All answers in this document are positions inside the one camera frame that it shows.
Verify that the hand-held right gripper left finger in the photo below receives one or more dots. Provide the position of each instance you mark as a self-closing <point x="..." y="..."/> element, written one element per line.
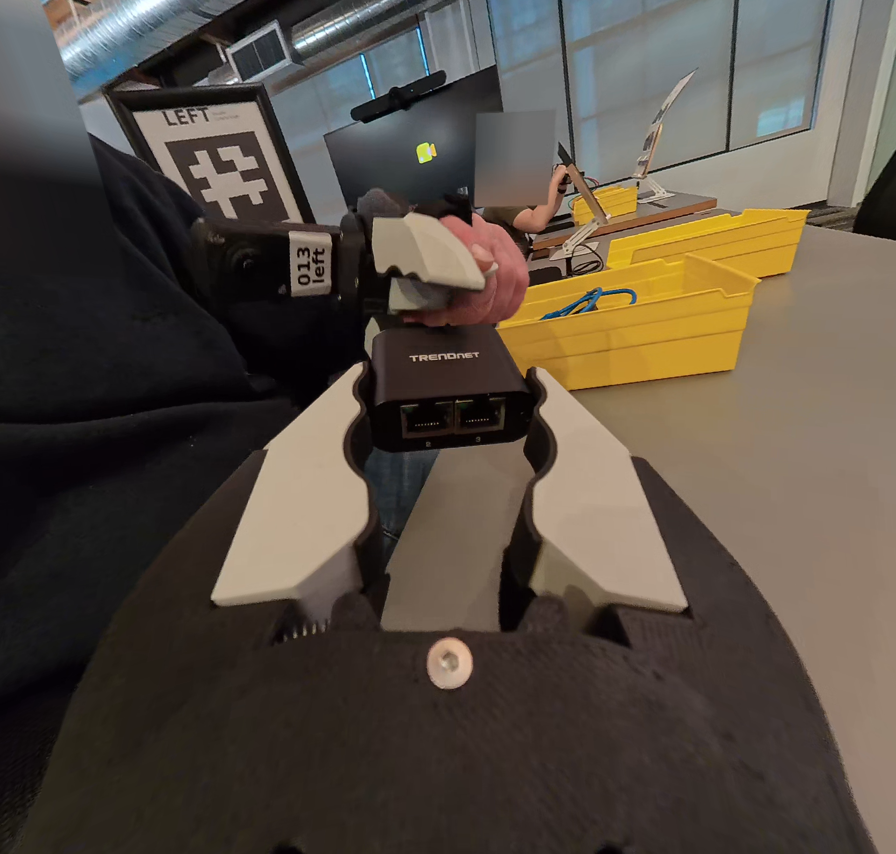
<point x="294" y="518"/>

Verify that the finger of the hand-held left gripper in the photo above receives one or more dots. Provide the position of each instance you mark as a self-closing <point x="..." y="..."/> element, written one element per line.
<point x="420" y="297"/>
<point x="427" y="248"/>

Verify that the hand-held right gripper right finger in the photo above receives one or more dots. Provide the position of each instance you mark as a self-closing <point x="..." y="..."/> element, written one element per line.
<point x="595" y="532"/>

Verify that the black network switch box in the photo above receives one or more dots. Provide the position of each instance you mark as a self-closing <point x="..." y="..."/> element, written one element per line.
<point x="448" y="378"/>

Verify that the yellow plastic bin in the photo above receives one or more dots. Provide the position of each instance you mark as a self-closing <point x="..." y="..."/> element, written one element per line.
<point x="735" y="237"/>
<point x="609" y="202"/>
<point x="630" y="350"/>

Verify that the person's left forearm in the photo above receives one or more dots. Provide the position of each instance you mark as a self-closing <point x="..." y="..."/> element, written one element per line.
<point x="294" y="336"/>

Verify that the person's left hand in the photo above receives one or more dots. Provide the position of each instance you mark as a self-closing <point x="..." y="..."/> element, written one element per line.
<point x="504" y="287"/>

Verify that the person's blue jeans legs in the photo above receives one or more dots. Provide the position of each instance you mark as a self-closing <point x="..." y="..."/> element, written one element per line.
<point x="399" y="490"/>

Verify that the white printed sign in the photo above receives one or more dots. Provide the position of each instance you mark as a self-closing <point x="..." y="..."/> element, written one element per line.
<point x="175" y="132"/>

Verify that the black video conference bar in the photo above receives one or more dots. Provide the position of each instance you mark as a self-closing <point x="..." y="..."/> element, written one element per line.
<point x="399" y="97"/>

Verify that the wooden instruction board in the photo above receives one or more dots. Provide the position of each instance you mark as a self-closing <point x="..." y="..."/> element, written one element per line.
<point x="584" y="195"/>

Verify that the white ceiling air vent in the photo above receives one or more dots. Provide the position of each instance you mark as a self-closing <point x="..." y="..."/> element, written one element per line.
<point x="259" y="52"/>

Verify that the curved printed sheet on stand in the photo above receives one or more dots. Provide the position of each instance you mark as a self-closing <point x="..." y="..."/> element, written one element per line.
<point x="665" y="118"/>

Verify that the black mesh office chair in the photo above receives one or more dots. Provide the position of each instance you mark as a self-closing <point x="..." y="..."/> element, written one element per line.
<point x="878" y="202"/>

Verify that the black wall monitor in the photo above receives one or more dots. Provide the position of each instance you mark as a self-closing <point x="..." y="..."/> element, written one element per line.
<point x="392" y="160"/>

